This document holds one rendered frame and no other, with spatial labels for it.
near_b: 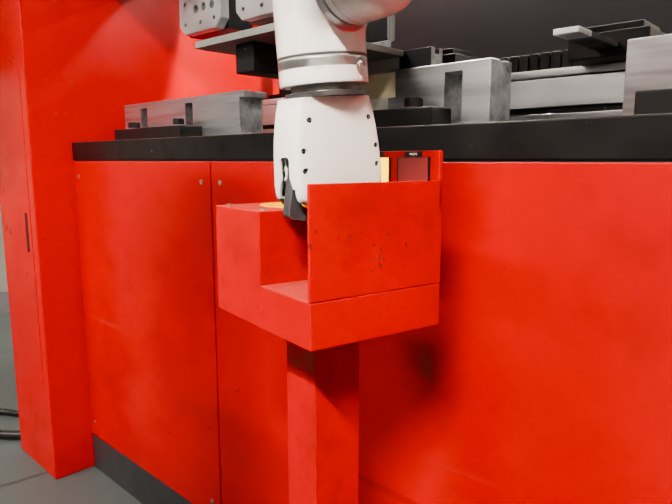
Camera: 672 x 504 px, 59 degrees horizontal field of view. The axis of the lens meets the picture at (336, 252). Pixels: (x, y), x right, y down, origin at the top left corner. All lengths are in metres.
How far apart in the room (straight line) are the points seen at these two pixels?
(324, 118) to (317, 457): 0.36
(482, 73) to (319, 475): 0.57
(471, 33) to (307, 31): 1.02
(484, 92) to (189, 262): 0.65
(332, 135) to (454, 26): 1.04
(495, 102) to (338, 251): 0.43
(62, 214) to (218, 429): 0.72
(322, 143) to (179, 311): 0.78
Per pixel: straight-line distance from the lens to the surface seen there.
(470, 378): 0.79
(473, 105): 0.88
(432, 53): 0.96
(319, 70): 0.54
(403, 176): 0.64
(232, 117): 1.27
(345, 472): 0.71
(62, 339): 1.69
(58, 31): 1.68
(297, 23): 0.55
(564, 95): 1.10
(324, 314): 0.54
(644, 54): 0.80
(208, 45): 0.90
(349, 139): 0.56
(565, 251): 0.69
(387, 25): 1.02
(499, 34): 1.49
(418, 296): 0.60
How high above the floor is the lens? 0.83
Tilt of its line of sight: 9 degrees down
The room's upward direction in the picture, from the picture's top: straight up
